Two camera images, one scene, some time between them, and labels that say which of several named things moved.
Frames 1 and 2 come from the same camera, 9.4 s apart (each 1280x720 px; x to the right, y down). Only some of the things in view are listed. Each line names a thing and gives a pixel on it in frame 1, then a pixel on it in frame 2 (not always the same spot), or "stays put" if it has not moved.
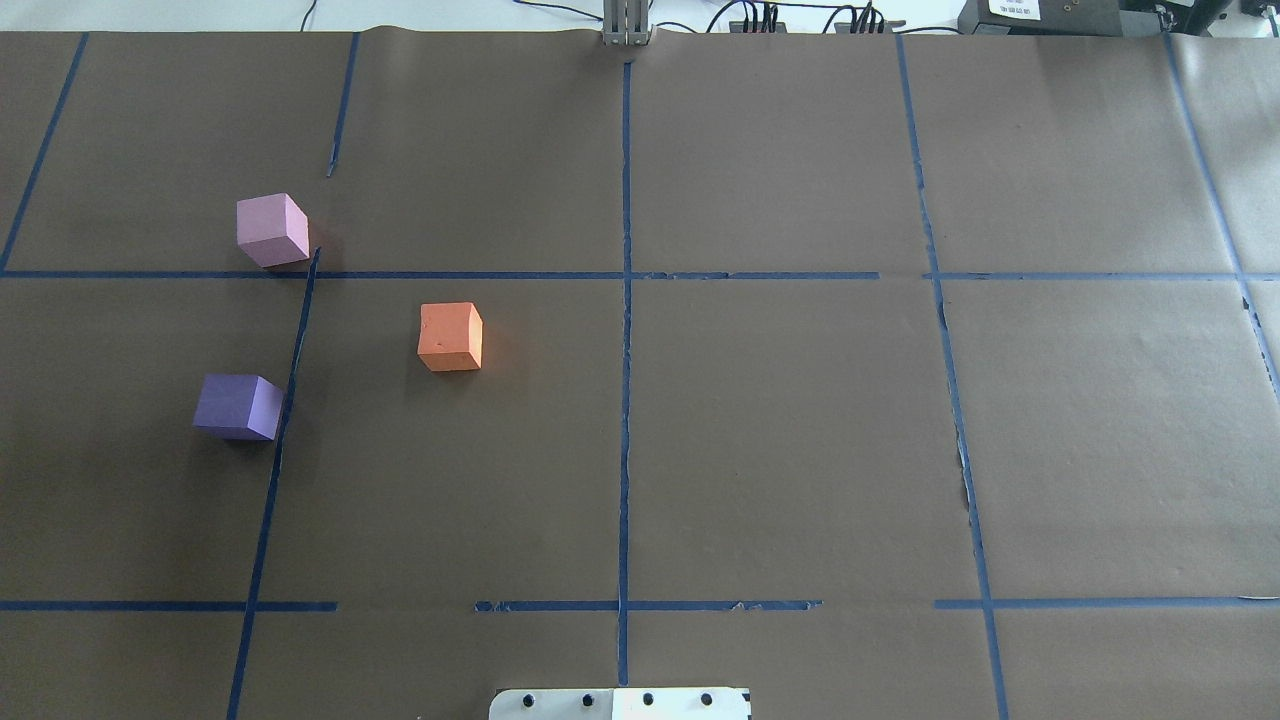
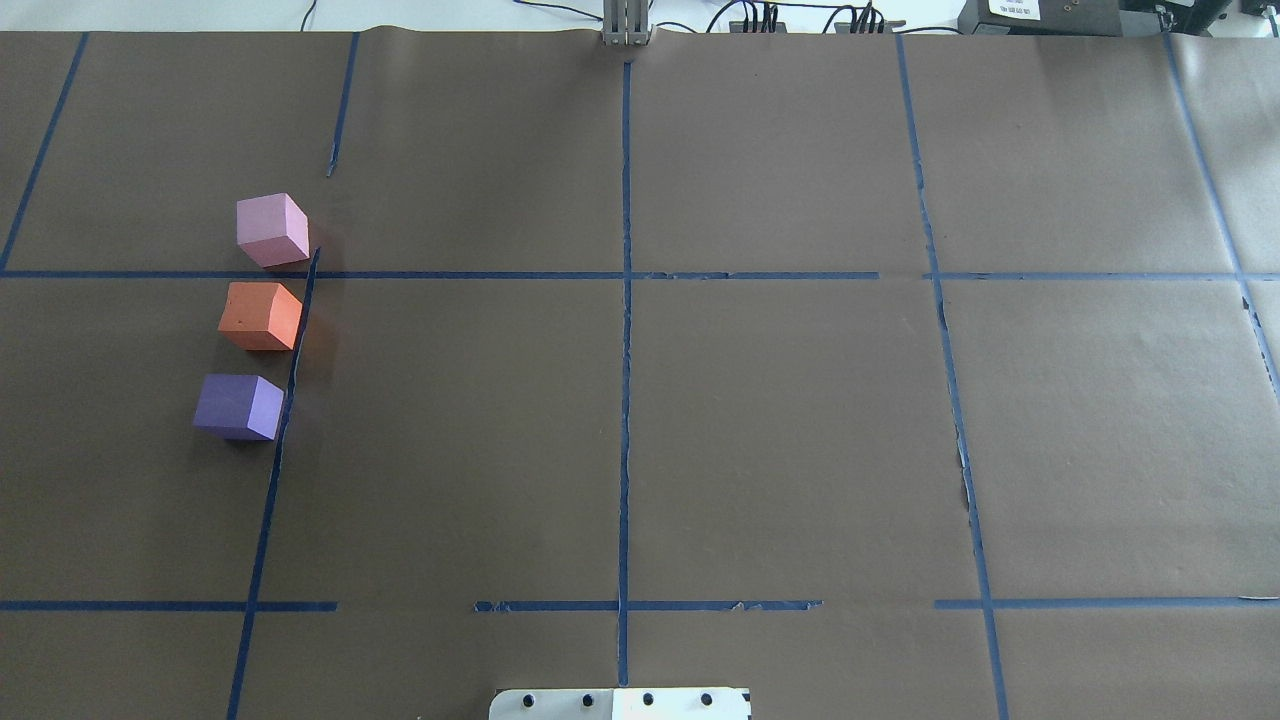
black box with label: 1058,18 stays put
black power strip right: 868,27 stays put
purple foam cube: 238,406 stays put
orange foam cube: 450,336 → 261,316
